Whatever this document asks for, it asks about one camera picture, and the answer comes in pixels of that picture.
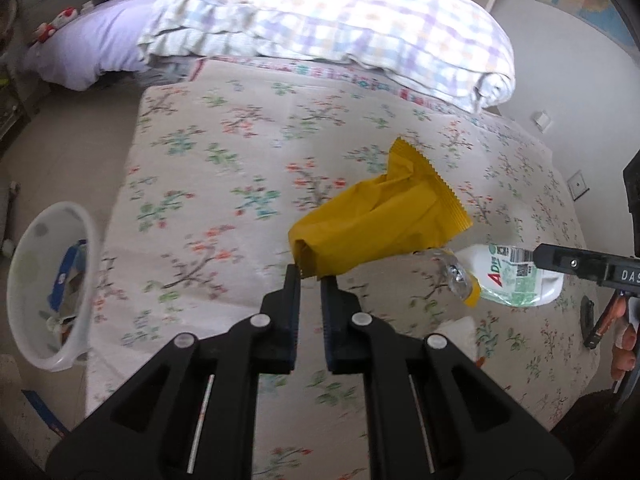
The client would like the plaid folded quilt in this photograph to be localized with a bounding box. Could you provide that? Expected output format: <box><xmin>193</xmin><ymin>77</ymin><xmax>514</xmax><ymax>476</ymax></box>
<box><xmin>138</xmin><ymin>0</ymin><xmax>516</xmax><ymax>113</ymax></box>

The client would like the white plastic bottle green label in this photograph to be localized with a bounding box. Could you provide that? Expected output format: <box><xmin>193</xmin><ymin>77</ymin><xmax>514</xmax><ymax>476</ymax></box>
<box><xmin>456</xmin><ymin>244</ymin><xmax>564</xmax><ymax>308</ymax></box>

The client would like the lavender mattress sheet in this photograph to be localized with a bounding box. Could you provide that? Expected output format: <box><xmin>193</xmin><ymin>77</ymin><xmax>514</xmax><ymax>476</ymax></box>
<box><xmin>20</xmin><ymin>0</ymin><xmax>156</xmax><ymax>91</ymax></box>

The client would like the white translucent trash bin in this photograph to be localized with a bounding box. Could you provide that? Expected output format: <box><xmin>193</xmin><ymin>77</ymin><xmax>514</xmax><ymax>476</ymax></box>
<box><xmin>6</xmin><ymin>202</ymin><xmax>101</xmax><ymax>372</ymax></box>

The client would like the person's right hand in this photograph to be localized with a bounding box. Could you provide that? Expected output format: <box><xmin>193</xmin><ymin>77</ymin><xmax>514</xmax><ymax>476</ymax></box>
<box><xmin>611</xmin><ymin>302</ymin><xmax>637</xmax><ymax>382</ymax></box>

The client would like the floral bed sheet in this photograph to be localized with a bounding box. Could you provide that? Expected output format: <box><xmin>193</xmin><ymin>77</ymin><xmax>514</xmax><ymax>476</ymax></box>
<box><xmin>86</xmin><ymin>60</ymin><xmax>600</xmax><ymax>479</ymax></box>

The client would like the yellow snack wrapper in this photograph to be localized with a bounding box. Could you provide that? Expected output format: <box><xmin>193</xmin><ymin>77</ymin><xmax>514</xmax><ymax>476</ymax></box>
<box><xmin>288</xmin><ymin>138</ymin><xmax>473</xmax><ymax>278</ymax></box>

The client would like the white wall socket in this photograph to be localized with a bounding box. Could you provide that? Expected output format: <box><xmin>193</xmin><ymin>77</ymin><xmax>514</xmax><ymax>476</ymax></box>
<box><xmin>532</xmin><ymin>110</ymin><xmax>552</xmax><ymax>133</ymax></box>

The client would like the red white plush toy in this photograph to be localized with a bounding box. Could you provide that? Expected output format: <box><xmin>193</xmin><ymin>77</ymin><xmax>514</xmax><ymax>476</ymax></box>
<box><xmin>32</xmin><ymin>6</ymin><xmax>79</xmax><ymax>44</ymax></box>

